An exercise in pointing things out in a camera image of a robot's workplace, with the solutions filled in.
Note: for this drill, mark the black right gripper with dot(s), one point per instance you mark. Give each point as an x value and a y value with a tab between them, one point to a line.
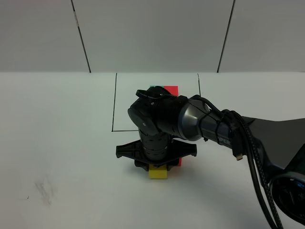
158	150

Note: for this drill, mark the yellow cube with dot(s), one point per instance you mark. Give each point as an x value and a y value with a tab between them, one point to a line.
157	172

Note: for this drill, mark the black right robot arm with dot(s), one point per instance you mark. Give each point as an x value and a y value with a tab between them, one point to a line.
170	125

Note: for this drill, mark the template red cube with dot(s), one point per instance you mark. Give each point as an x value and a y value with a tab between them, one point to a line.
172	89

